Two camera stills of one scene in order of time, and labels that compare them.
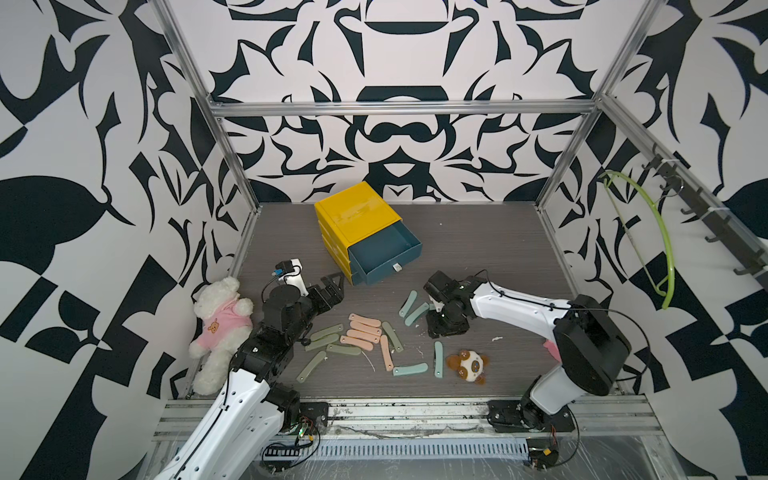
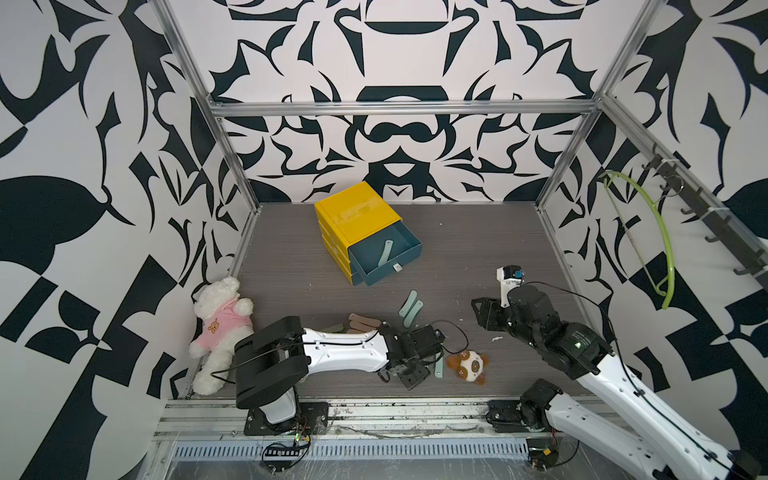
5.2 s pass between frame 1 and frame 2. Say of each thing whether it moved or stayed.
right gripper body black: moved
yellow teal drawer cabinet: stayed
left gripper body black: moved
